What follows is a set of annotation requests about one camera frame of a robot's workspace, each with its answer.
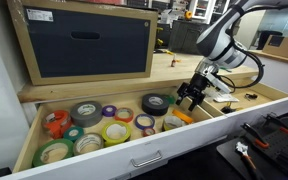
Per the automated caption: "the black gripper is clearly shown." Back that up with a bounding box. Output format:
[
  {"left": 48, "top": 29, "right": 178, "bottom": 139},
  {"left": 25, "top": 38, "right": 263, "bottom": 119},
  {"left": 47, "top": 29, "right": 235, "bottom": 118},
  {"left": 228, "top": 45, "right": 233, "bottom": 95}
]
[{"left": 175, "top": 73, "right": 216, "bottom": 113}]

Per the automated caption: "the orange masking tape roll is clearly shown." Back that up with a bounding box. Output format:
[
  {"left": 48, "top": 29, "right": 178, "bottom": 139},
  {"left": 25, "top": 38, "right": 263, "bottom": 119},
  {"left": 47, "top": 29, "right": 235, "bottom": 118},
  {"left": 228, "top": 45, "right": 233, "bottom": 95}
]
[{"left": 171, "top": 108, "right": 195, "bottom": 125}]

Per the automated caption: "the small green tape roll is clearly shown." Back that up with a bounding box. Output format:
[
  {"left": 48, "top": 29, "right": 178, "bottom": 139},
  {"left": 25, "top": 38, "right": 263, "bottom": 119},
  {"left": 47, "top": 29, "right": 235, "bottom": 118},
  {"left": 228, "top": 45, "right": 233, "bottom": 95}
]
[{"left": 164, "top": 94, "right": 177, "bottom": 105}]

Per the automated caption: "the white yellow tape roll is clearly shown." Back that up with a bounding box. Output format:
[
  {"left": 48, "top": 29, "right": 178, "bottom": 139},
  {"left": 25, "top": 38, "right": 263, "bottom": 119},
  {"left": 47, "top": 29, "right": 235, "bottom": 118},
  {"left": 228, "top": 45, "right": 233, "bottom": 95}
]
[{"left": 162, "top": 114, "right": 184, "bottom": 132}]

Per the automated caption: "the white wooden drawer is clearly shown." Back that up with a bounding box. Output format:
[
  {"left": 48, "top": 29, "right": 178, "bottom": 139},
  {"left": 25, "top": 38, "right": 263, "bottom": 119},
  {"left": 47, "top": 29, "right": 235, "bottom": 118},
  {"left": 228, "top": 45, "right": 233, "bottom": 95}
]
[{"left": 0, "top": 77, "right": 288, "bottom": 180}]

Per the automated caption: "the black tape roll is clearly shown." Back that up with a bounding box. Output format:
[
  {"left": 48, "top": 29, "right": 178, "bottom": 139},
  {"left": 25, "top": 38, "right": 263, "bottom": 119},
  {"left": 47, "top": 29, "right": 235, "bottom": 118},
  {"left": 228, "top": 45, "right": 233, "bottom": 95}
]
[{"left": 141, "top": 93, "right": 170, "bottom": 117}]

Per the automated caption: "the blue tape roll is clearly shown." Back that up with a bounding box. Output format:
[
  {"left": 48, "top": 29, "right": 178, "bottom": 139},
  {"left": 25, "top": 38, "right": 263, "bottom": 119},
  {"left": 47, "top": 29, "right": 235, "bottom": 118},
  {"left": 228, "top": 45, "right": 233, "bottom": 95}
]
[{"left": 134, "top": 113, "right": 156, "bottom": 131}]

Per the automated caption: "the tiny red tape roll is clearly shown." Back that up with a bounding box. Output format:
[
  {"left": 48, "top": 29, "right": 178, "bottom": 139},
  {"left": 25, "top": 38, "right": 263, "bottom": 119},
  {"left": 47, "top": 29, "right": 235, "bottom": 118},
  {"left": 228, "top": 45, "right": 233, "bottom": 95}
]
[{"left": 141, "top": 126, "right": 157, "bottom": 138}]

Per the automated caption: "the red orange tape roll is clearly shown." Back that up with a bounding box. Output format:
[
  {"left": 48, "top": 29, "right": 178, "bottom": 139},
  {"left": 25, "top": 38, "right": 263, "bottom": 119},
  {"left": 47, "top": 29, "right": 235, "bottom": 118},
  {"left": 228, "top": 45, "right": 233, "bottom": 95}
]
[{"left": 113, "top": 107, "right": 135, "bottom": 124}]

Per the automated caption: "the yellow green tape roll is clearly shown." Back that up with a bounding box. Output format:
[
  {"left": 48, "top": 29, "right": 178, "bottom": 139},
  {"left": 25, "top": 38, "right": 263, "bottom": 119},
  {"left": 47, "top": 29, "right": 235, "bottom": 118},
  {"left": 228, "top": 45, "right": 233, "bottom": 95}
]
[{"left": 100, "top": 120, "right": 133, "bottom": 148}]

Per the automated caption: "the small purple tape roll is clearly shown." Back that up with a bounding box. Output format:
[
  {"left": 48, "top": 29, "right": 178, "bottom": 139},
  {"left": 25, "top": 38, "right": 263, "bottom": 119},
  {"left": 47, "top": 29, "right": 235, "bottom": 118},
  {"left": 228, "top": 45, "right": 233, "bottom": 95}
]
[{"left": 101, "top": 104, "right": 118, "bottom": 118}]

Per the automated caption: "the clear packing tape roll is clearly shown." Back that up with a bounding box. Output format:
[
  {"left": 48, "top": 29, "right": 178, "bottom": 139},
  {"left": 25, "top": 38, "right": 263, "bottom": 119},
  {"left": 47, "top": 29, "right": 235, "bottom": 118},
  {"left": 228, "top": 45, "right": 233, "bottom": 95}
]
[{"left": 72, "top": 132, "right": 105, "bottom": 157}]

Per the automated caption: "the teal tape roll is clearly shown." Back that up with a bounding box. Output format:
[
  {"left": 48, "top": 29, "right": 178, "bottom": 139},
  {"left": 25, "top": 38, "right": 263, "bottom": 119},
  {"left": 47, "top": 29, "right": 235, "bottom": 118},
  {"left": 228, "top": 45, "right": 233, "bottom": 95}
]
[{"left": 62, "top": 125, "right": 85, "bottom": 143}]

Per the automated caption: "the large green tape roll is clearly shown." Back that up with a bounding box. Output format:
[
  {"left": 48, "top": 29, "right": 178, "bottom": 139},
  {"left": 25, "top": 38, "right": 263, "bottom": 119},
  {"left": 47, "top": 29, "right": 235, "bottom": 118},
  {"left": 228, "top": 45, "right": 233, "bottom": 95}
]
[{"left": 32, "top": 138, "right": 75, "bottom": 168}]

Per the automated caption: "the red capped glue bottle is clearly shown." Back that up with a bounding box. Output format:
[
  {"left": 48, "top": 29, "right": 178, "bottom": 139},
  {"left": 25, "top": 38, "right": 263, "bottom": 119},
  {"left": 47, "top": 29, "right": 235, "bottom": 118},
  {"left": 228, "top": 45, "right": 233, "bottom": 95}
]
[{"left": 170, "top": 53, "right": 178, "bottom": 68}]

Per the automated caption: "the silver foil bag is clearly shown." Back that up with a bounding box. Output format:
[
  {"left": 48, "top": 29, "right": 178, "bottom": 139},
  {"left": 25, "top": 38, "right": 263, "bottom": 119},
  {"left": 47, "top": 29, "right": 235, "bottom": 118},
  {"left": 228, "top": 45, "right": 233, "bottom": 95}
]
[{"left": 213, "top": 92, "right": 241, "bottom": 104}]

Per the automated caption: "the black yellow spring clamp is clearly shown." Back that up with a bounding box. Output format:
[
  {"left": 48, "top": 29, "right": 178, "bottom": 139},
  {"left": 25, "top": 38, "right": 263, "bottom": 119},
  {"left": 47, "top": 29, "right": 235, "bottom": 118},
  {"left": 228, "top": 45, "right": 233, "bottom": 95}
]
[{"left": 220, "top": 101, "right": 243, "bottom": 115}]

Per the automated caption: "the black mat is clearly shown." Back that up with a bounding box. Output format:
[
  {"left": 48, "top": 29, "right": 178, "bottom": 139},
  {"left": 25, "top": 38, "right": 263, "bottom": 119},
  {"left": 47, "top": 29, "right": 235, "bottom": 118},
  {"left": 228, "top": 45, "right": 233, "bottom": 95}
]
[{"left": 216, "top": 114, "right": 288, "bottom": 180}]

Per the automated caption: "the black orange spring clamp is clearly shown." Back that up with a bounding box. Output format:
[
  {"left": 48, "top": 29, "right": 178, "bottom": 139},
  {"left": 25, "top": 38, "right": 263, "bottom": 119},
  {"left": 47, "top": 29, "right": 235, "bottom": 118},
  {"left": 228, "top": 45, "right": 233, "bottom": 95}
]
[
  {"left": 241, "top": 122, "right": 271, "bottom": 150},
  {"left": 263, "top": 112, "right": 288, "bottom": 135}
]

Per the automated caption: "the yellow round object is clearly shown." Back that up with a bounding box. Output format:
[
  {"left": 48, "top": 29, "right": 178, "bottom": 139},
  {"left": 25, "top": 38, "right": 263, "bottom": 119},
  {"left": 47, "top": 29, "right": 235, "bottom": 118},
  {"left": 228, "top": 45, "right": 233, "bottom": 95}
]
[{"left": 183, "top": 10, "right": 194, "bottom": 21}]

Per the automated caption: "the white shelf cabinet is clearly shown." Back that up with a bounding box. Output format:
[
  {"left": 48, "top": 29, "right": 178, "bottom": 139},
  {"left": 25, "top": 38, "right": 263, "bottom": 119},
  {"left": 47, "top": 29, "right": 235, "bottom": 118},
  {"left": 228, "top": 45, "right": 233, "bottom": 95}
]
[{"left": 187, "top": 0, "right": 218, "bottom": 24}]

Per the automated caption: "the wood topped white counter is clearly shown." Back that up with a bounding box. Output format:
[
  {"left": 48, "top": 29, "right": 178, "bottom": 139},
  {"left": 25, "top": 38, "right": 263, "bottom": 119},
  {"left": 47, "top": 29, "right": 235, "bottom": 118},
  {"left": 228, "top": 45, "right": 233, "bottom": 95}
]
[{"left": 242, "top": 49, "right": 288, "bottom": 96}]

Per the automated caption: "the dark chair backrest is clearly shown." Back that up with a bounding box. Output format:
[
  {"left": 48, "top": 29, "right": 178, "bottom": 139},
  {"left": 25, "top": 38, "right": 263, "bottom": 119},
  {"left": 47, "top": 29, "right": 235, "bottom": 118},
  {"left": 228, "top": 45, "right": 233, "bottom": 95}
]
[{"left": 257, "top": 30, "right": 284, "bottom": 51}]

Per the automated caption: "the plain cardboard box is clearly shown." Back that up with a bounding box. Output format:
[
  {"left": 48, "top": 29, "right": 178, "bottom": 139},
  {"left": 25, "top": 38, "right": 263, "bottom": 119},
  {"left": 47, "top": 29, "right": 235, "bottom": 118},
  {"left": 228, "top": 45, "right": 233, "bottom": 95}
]
[{"left": 262, "top": 34, "right": 288, "bottom": 60}]

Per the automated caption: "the cardboard box with dark panel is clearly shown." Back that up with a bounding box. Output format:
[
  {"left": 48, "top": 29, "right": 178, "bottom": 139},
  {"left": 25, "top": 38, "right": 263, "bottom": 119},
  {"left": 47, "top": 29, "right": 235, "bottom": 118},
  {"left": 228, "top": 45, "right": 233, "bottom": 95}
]
[{"left": 6, "top": 0, "right": 159, "bottom": 87}]

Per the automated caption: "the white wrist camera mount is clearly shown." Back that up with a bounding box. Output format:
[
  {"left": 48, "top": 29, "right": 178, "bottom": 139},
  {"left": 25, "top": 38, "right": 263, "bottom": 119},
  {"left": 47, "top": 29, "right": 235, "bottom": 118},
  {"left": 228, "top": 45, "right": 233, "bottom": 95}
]
[{"left": 205, "top": 72, "right": 233, "bottom": 95}]

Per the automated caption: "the metal drawer handle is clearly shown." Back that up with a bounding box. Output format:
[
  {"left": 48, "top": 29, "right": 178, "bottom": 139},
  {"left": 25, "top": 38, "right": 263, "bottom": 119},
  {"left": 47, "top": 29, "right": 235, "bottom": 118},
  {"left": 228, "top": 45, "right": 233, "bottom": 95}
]
[{"left": 129, "top": 149, "right": 164, "bottom": 169}]

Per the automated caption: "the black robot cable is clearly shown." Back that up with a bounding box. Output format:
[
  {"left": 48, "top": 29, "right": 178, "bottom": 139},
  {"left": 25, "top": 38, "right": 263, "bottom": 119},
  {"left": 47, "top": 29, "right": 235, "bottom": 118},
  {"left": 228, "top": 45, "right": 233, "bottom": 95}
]
[{"left": 213, "top": 41, "right": 266, "bottom": 90}]

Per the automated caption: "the orange handled scraper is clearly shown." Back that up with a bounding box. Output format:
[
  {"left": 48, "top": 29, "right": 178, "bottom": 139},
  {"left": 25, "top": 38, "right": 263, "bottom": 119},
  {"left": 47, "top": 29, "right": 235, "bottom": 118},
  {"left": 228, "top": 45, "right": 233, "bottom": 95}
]
[{"left": 235, "top": 141, "right": 262, "bottom": 180}]

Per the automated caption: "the grey duct tape roll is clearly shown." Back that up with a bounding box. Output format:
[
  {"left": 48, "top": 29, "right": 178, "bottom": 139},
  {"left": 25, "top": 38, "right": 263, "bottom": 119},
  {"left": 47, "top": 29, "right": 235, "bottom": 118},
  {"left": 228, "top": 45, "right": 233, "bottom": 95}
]
[{"left": 69, "top": 100, "right": 104, "bottom": 128}]

